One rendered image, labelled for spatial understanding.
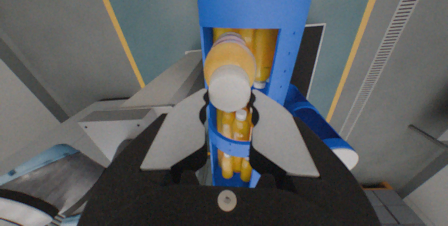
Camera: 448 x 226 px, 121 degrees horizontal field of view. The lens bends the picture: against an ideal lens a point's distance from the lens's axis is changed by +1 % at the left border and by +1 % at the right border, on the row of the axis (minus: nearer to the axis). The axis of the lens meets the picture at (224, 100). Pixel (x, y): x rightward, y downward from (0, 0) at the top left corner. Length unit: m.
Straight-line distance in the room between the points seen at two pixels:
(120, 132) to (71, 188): 0.19
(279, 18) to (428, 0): 2.09
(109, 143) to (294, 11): 0.71
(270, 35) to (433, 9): 2.12
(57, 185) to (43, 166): 0.05
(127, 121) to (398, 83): 2.69
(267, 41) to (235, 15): 0.14
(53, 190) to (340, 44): 2.08
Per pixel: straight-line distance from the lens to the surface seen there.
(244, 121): 0.49
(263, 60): 0.42
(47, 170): 0.49
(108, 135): 0.64
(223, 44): 0.16
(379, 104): 2.69
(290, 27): 0.34
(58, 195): 0.49
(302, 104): 1.27
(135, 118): 0.52
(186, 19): 1.60
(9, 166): 1.99
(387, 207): 4.19
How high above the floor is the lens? 1.53
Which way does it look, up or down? 59 degrees down
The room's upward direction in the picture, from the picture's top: 175 degrees counter-clockwise
